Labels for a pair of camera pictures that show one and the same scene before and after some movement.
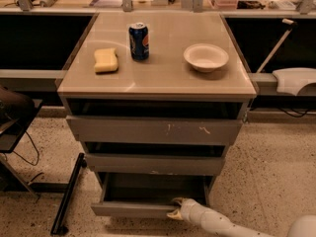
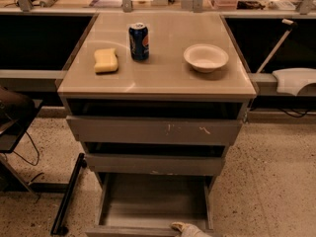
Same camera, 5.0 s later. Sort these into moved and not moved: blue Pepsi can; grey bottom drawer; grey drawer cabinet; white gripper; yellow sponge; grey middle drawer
Moved: white gripper; grey bottom drawer
Not moved: grey middle drawer; blue Pepsi can; yellow sponge; grey drawer cabinet
